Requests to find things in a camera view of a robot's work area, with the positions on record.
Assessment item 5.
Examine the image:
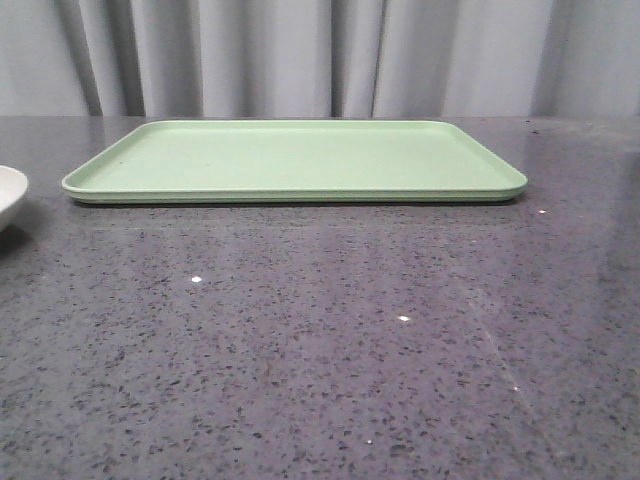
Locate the grey pleated curtain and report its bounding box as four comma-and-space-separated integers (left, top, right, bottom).
1, 1, 639, 118

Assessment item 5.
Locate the light green plastic tray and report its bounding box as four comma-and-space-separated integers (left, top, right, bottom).
62, 120, 527, 204

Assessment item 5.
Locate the beige speckled plate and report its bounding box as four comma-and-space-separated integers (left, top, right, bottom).
0, 165, 29, 232

